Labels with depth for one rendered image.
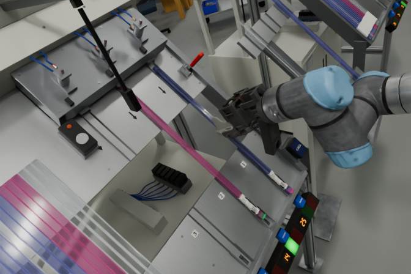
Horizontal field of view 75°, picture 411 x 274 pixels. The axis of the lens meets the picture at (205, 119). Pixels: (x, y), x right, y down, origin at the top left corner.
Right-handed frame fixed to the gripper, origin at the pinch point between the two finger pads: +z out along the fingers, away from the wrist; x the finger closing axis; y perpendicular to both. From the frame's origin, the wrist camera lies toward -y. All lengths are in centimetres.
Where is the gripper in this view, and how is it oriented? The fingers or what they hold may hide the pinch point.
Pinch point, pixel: (222, 129)
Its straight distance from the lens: 73.5
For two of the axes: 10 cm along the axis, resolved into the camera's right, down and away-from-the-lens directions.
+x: -5.7, 6.3, -5.3
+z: -5.4, 2.0, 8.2
